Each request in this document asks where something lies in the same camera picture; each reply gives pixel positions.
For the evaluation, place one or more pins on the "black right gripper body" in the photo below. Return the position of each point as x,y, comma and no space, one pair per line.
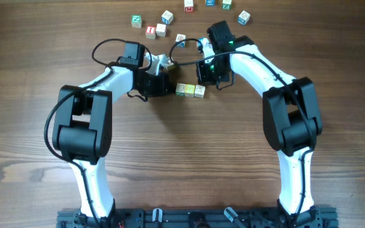
222,73

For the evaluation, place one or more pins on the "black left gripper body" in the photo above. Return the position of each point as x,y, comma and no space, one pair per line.
147,88

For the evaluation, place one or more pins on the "plain wood picture block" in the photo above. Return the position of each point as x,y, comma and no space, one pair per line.
199,91

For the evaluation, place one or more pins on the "green z block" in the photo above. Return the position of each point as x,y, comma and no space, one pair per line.
180,89
226,4

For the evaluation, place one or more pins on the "brown circle block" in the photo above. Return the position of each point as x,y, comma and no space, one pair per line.
170,65

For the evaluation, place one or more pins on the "yellow animal block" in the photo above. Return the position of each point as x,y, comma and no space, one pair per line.
189,90

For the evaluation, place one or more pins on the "blue L block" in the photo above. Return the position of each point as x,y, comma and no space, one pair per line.
180,40

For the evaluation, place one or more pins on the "green V block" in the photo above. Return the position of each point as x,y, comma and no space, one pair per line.
188,6

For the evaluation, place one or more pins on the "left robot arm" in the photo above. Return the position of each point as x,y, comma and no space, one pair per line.
82,135

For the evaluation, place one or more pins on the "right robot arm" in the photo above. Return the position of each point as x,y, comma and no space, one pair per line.
290,115

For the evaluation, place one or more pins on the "blue striped H block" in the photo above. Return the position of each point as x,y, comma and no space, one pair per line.
199,43

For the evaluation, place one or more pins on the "blue block far right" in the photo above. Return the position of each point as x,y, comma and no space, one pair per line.
244,17

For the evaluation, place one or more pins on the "red I block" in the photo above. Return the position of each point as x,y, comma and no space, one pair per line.
151,32

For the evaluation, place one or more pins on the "pale pink block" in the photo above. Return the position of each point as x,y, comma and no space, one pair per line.
161,30

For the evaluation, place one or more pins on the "blue white back block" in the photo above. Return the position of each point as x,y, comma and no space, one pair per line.
167,17

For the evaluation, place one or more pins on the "teal green N block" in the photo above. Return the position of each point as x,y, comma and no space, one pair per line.
136,21

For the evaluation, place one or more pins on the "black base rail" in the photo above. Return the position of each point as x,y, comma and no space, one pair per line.
325,217

